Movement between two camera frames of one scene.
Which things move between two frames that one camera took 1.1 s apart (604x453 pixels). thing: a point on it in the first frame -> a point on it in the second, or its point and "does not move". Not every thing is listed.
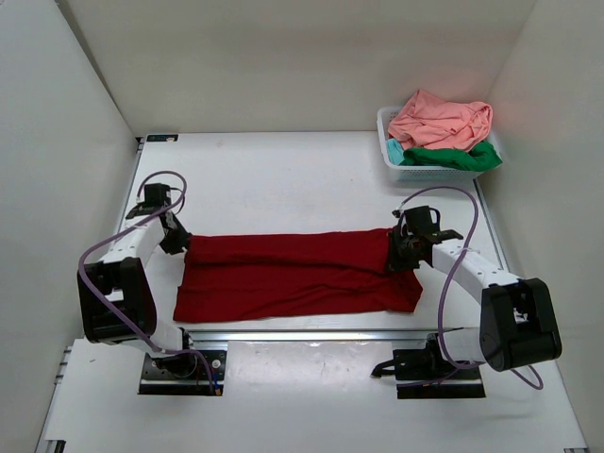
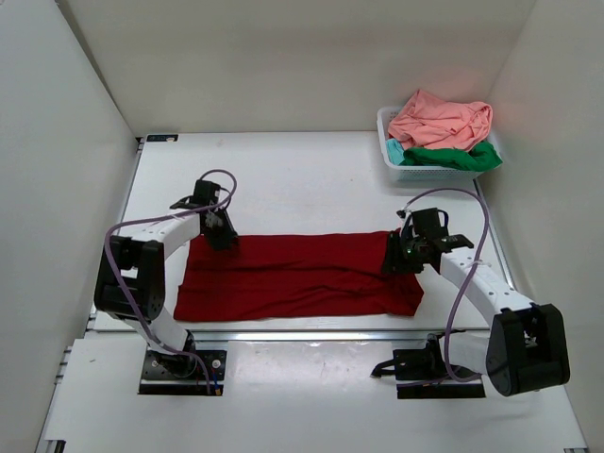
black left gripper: x=312 y=336 does not move
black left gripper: x=174 y=246 -> x=229 y=234
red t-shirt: x=266 y=276 does not move
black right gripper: x=394 y=264 does not move
